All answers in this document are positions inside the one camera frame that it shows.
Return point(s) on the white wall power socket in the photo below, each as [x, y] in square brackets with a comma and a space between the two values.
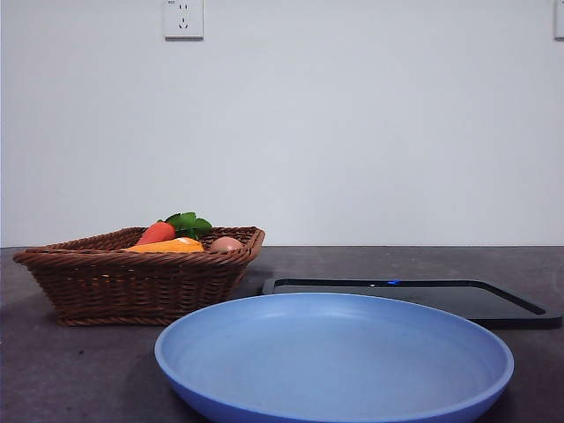
[183, 20]

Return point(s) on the blue round plate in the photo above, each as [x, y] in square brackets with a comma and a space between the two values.
[330, 361]

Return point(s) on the brown egg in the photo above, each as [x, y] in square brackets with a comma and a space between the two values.
[224, 244]

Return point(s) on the black rectangular tray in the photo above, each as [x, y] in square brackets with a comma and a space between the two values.
[484, 304]

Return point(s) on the brown wicker basket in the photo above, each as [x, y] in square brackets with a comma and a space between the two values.
[132, 286]

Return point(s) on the yellow-orange corn cob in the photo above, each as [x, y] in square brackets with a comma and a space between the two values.
[176, 245]

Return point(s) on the white wall plate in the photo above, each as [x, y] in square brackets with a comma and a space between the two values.
[559, 20]

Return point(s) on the orange carrot with green leaves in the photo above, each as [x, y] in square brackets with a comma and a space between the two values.
[154, 232]

